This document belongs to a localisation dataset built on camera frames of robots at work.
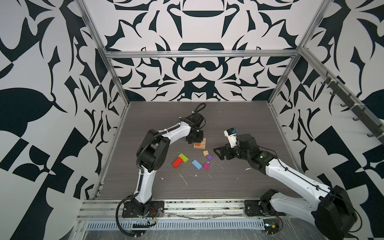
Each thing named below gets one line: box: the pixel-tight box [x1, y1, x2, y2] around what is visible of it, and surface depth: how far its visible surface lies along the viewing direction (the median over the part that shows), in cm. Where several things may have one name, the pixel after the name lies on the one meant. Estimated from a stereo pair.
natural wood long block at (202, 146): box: [193, 144, 206, 149], surface depth 97 cm
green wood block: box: [178, 153, 189, 163], surface depth 93 cm
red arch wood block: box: [172, 157, 183, 169], surface depth 89 cm
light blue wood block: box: [191, 159, 203, 170], surface depth 91 cm
